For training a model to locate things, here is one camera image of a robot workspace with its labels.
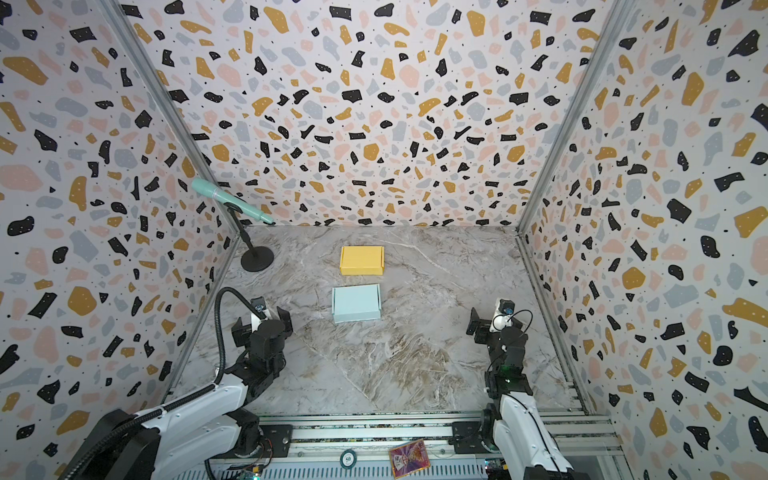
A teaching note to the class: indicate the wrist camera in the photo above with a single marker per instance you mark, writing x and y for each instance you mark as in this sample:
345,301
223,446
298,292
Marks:
260,312
503,315

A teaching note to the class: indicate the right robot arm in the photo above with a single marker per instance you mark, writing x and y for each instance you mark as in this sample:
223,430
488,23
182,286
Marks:
548,462

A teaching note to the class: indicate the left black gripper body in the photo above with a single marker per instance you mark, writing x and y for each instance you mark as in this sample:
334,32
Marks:
264,327

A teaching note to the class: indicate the mint green microphone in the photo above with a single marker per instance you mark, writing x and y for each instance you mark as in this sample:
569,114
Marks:
216,193

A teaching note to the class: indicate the black microphone stand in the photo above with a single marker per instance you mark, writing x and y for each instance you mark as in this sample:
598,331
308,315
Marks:
255,258

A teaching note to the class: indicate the round teal sticker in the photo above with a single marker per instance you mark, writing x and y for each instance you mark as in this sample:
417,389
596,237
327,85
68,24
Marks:
348,459

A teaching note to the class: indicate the colourful card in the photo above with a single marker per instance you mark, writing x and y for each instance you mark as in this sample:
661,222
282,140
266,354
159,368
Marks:
409,458

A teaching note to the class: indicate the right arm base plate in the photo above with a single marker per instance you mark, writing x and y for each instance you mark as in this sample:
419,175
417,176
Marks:
508,438

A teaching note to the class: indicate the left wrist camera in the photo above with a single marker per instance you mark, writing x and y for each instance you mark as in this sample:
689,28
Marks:
260,312

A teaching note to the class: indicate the yellow paper box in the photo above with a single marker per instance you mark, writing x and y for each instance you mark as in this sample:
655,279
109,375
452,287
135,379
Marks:
362,261

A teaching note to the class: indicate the light blue paper box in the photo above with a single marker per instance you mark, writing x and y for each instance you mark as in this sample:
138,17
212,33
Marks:
356,303

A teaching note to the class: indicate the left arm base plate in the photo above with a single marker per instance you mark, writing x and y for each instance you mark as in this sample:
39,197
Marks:
261,442

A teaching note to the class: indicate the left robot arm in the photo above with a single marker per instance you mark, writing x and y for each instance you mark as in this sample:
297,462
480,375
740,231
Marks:
165,441

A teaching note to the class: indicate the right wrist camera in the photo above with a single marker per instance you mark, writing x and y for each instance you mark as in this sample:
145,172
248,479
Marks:
503,315

